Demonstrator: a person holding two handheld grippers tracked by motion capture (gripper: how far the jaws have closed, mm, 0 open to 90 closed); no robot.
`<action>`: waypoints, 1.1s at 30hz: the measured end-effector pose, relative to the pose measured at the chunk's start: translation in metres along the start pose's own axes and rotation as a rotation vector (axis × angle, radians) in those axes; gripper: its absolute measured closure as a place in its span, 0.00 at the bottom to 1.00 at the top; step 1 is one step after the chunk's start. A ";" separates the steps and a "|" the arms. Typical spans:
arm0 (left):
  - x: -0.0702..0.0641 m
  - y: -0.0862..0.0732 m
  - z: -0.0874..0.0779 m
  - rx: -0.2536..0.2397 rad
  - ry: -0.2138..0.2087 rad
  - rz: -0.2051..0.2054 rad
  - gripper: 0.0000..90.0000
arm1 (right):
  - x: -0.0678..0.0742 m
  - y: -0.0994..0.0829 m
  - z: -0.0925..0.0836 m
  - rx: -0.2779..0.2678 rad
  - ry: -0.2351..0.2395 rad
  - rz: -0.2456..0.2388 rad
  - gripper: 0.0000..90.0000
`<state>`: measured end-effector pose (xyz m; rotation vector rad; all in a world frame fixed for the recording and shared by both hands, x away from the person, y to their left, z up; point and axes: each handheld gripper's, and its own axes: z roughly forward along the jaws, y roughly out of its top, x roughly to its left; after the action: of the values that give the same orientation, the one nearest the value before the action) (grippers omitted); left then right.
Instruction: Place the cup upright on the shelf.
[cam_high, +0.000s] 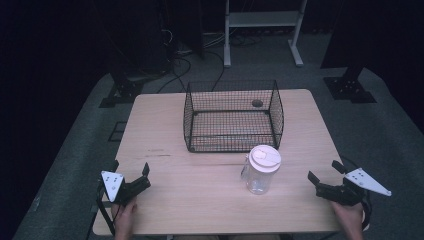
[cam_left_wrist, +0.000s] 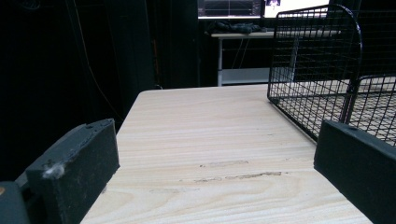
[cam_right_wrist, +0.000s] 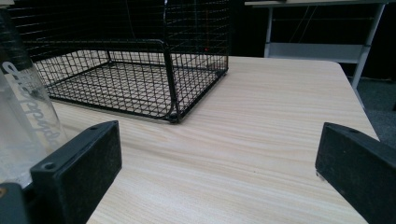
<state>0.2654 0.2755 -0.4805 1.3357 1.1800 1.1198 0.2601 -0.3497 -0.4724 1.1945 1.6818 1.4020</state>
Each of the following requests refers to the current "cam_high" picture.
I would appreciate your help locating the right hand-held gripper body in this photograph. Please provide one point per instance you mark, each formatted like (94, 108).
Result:
(353, 188)

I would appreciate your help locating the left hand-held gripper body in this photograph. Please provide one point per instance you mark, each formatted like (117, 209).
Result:
(115, 186)

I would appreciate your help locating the clear plastic jar white lid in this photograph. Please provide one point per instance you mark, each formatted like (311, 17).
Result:
(261, 170)

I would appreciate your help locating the person's right hand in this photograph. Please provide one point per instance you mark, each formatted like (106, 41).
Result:
(348, 220)

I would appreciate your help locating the person's left hand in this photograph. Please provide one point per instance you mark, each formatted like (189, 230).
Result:
(125, 218)

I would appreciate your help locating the black stand base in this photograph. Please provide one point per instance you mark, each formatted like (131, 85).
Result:
(121, 91)
(348, 88)

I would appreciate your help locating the small dark round object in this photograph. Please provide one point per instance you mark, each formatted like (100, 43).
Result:
(257, 103)

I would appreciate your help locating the black rectangular frame on floor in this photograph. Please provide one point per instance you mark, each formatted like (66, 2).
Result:
(117, 131)

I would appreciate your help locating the white metal desk frame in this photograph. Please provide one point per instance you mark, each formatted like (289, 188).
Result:
(263, 18)

